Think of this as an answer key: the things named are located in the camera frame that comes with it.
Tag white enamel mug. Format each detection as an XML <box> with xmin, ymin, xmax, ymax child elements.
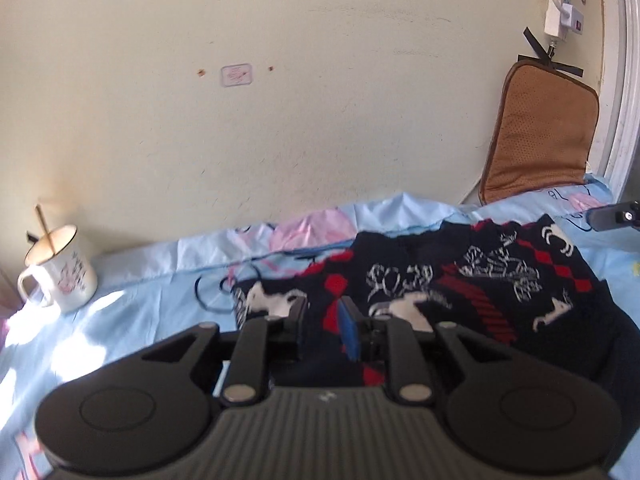
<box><xmin>17</xmin><ymin>225</ymin><xmax>98</xmax><ymax>315</ymax></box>

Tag navy red patterned knit sweater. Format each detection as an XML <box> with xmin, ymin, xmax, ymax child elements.
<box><xmin>231</xmin><ymin>214</ymin><xmax>640</xmax><ymax>401</ymax></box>

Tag white switch adapter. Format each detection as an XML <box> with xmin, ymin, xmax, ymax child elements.
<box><xmin>561</xmin><ymin>4</ymin><xmax>586</xmax><ymax>37</ymax></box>

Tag black tape strip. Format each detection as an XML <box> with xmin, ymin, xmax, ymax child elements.
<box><xmin>517</xmin><ymin>53</ymin><xmax>584</xmax><ymax>79</ymax></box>
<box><xmin>522</xmin><ymin>26</ymin><xmax>552</xmax><ymax>64</ymax></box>

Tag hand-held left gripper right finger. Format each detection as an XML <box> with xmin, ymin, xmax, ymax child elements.
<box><xmin>339</xmin><ymin>296</ymin><xmax>506</xmax><ymax>407</ymax></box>

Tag wooden stick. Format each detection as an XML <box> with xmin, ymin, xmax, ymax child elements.
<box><xmin>34</xmin><ymin>203</ymin><xmax>57</xmax><ymax>257</ymax></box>

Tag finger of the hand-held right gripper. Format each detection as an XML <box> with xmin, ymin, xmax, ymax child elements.
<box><xmin>587</xmin><ymin>201</ymin><xmax>640</xmax><ymax>233</ymax></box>

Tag light blue printed bed sheet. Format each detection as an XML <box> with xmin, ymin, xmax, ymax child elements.
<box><xmin>0</xmin><ymin>172</ymin><xmax>640</xmax><ymax>480</ymax></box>

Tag brown perforated seat cushion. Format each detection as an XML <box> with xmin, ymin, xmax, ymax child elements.
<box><xmin>479</xmin><ymin>60</ymin><xmax>600</xmax><ymax>206</ymax></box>

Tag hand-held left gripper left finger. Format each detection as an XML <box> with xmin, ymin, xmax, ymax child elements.
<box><xmin>141</xmin><ymin>296</ymin><xmax>309</xmax><ymax>406</ymax></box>

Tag small pink wall sticker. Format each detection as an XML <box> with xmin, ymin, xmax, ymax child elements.
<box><xmin>220</xmin><ymin>63</ymin><xmax>253</xmax><ymax>87</ymax></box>

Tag white door frame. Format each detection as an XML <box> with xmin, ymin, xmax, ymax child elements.
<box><xmin>597</xmin><ymin>0</ymin><xmax>640</xmax><ymax>201</ymax></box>

